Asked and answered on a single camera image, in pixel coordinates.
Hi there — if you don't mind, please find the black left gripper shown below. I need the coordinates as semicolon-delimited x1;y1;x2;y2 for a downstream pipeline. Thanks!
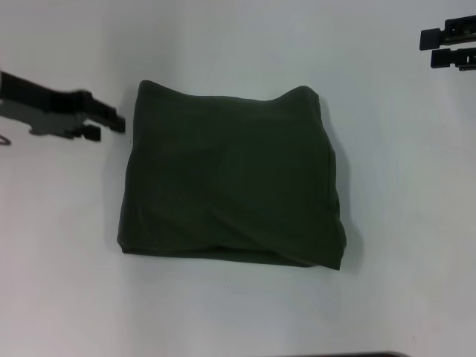
0;70;126;143

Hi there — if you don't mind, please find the dark green FREE t-shirt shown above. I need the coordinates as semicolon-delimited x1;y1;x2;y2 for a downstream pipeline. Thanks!
117;80;350;271

